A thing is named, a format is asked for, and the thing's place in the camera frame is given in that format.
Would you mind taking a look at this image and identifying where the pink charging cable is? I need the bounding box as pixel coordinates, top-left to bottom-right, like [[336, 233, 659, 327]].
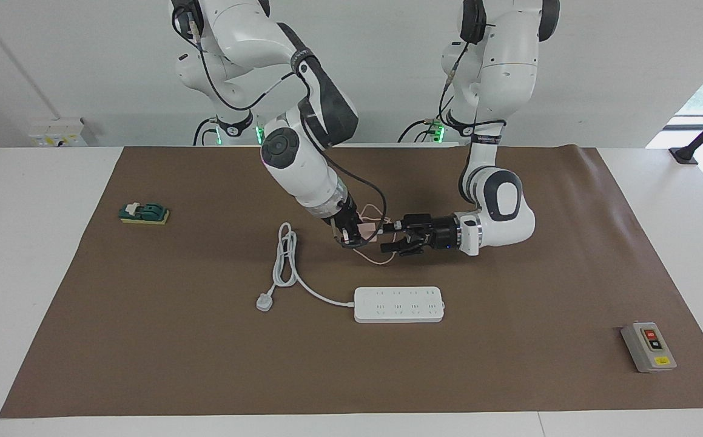
[[354, 203, 398, 266]]

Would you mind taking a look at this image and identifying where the grey on-off switch box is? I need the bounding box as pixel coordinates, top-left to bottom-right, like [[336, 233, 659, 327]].
[[621, 322, 678, 374]]

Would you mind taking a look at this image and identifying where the black base cable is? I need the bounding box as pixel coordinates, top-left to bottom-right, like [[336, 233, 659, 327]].
[[192, 117, 267, 146], [397, 117, 450, 144]]

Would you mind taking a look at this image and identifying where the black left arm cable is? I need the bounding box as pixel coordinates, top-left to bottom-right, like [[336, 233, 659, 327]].
[[439, 39, 507, 144]]

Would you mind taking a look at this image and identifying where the white wall socket box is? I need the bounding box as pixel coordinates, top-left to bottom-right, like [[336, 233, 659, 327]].
[[29, 118, 89, 148]]

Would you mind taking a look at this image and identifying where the green knife switch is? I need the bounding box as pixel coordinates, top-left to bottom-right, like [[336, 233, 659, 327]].
[[119, 202, 170, 226]]

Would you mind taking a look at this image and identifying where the white power cord with plug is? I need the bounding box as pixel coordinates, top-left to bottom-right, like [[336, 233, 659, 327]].
[[256, 222, 357, 313]]

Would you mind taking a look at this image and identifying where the brown table mat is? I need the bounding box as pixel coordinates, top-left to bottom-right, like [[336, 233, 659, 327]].
[[0, 144, 703, 418]]

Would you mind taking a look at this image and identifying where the white power strip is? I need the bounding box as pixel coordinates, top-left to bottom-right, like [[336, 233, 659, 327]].
[[354, 286, 446, 324]]

